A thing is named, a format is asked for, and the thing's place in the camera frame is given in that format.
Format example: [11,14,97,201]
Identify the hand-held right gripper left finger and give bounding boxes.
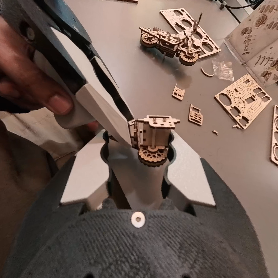
[59,129,112,210]

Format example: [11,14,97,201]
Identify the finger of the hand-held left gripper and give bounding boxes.
[51,27,133,148]
[88,43,134,120]

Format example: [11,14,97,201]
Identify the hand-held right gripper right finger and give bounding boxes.
[164,131,216,208]

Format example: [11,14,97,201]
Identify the wooden puzzle vehicle model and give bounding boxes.
[128,115,181,168]

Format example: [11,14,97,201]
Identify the grey desk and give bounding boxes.
[62,0,278,278]

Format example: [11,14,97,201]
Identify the person's left hand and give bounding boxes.
[0,17,73,115]

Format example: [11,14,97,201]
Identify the small wooden slotted piece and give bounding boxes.
[188,104,204,126]

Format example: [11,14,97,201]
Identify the person's lap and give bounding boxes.
[0,122,74,261]

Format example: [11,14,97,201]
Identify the pale cloth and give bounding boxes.
[0,109,92,161]

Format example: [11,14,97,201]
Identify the wooden motorcycle model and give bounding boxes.
[139,11,206,66]

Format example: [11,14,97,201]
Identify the small wooden piece with holes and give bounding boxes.
[172,83,185,101]

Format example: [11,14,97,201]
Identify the wooden puzzle sheet square cutouts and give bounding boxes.
[214,73,272,130]

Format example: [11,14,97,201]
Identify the wooden puzzle sheet oval cutouts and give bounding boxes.
[270,104,278,167]

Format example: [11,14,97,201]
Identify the wooden puzzle sheet round cutouts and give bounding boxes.
[159,8,222,58]

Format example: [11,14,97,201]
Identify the clear plastic bag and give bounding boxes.
[211,60,235,81]

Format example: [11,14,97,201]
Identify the printed instruction booklet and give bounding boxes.
[224,0,278,85]

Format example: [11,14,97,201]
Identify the black cable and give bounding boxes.
[217,0,260,23]

